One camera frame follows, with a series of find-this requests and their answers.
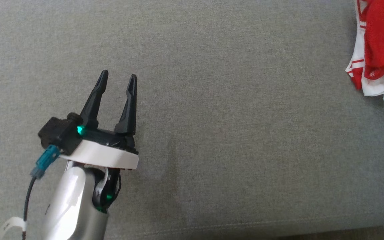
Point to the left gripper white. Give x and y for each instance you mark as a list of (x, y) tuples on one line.
[(105, 155)]

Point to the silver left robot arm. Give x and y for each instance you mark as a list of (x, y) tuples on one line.
[(68, 206)]

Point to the grey fabric sofa seat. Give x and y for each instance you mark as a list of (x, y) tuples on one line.
[(228, 133)]

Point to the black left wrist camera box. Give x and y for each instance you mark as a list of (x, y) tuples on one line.
[(57, 133)]

